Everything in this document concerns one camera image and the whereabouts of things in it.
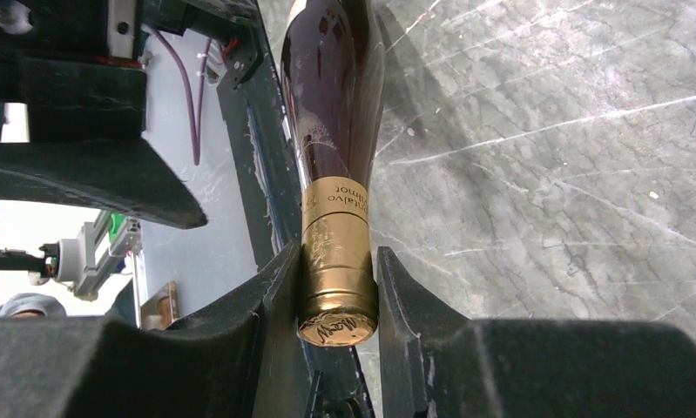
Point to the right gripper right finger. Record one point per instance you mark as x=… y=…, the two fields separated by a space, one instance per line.
x=435 y=362

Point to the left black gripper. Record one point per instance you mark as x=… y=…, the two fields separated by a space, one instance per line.
x=76 y=66

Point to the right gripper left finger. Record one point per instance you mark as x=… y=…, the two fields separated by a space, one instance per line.
x=237 y=357

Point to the gold capped dark bottle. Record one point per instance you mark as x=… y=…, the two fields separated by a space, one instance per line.
x=332 y=75

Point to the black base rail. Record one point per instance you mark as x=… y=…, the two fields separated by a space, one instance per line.
x=267 y=173

